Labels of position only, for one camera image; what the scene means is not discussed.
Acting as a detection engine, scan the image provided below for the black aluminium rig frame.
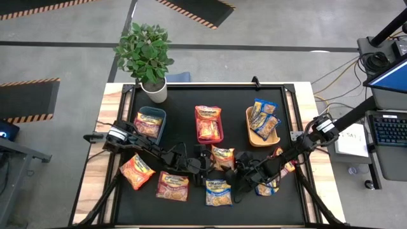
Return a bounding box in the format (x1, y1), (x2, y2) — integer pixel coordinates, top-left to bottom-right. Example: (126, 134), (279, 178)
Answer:
(68, 81), (350, 229)

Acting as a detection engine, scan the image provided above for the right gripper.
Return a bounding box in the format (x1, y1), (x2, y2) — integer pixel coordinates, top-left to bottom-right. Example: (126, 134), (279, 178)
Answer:
(224, 151), (271, 191)

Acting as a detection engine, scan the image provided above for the black table mat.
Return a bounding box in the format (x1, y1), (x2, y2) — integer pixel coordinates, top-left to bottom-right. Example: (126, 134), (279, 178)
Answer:
(114, 86), (307, 226)

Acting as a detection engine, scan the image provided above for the black keyboard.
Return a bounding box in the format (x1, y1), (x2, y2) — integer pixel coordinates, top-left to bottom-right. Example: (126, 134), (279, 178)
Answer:
(365, 110), (407, 147)

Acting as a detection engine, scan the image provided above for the black stand pole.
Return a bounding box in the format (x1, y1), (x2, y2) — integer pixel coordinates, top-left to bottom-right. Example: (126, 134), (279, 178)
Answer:
(370, 8), (407, 48)

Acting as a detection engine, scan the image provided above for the black diagonal pole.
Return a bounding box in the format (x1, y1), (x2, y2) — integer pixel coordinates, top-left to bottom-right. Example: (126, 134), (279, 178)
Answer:
(332, 95), (378, 132)

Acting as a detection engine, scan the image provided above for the black hazard-striped floor mat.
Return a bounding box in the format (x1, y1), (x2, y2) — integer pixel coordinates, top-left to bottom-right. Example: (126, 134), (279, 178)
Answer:
(0, 0), (96, 22)
(0, 78), (61, 125)
(155, 0), (236, 31)

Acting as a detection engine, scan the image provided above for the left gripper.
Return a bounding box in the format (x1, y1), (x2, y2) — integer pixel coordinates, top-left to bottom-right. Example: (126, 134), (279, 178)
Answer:
(177, 144), (213, 188)

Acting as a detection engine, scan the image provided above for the red plastic bin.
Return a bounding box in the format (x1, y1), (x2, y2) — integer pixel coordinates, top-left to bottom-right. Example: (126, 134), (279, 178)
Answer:
(194, 106), (224, 146)

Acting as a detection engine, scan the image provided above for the grey computer cart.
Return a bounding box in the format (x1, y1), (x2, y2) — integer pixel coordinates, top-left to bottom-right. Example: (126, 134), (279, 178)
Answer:
(364, 85), (407, 191)

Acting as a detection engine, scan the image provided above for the orange plastic bin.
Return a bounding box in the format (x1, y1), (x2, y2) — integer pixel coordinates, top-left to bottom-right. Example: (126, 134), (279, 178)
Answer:
(245, 106), (281, 148)

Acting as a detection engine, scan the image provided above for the potted plant with white pot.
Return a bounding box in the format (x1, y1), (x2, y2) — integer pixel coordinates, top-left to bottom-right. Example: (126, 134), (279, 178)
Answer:
(113, 22), (176, 104)

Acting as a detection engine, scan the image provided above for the orange Maruchan noodle pack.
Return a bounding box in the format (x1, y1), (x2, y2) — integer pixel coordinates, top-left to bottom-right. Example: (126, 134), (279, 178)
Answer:
(197, 119), (221, 141)
(195, 105), (223, 121)
(119, 153), (156, 191)
(210, 145), (235, 172)

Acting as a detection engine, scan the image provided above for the blue chair seat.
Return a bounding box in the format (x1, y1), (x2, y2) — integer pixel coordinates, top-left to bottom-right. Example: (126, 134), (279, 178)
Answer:
(165, 72), (192, 83)

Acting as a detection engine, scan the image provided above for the grey desk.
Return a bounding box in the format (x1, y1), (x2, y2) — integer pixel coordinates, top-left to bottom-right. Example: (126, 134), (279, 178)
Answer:
(0, 138), (53, 229)

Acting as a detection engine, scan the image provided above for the grey stand base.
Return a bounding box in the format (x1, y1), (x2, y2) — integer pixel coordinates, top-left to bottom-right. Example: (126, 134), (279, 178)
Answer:
(356, 36), (398, 64)

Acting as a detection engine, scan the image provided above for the black device with blue light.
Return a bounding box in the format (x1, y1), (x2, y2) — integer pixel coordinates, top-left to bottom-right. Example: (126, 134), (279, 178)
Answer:
(0, 120), (20, 143)

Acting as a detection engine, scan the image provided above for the white paper sheet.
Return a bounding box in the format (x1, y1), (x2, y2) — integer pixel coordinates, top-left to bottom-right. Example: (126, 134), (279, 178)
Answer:
(335, 123), (369, 158)

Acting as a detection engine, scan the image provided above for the dark red Maruchan noodle pack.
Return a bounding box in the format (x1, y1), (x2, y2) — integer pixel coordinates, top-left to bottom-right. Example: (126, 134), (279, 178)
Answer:
(133, 111), (163, 139)
(273, 146), (296, 179)
(155, 170), (190, 202)

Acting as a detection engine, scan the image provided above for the coiled black cable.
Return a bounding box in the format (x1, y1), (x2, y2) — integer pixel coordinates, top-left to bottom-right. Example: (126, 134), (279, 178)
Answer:
(362, 50), (390, 76)

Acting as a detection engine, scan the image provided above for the blue Maruchan noodle pack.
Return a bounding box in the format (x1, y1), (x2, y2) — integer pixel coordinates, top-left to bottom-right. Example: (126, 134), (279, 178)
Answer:
(254, 177), (280, 197)
(252, 98), (279, 115)
(205, 179), (233, 207)
(249, 111), (282, 141)

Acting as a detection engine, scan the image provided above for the teal plastic bin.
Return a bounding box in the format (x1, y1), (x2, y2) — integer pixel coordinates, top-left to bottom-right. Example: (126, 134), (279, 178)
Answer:
(135, 106), (167, 146)

